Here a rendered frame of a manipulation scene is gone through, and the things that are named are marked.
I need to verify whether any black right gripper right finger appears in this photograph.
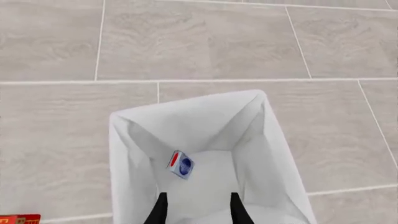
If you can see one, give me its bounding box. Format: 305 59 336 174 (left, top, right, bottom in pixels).
230 192 254 224

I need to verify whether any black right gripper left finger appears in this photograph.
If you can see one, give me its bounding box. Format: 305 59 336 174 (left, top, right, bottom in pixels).
144 192 169 224

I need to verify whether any white cream cheese box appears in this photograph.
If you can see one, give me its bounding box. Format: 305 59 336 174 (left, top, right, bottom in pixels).
167 149 197 181

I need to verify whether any white fabric basket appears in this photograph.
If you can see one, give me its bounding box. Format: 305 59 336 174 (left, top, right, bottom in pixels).
108 88 317 224

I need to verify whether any red printed food box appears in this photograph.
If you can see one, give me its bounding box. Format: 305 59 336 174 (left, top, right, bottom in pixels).
0 213 42 224

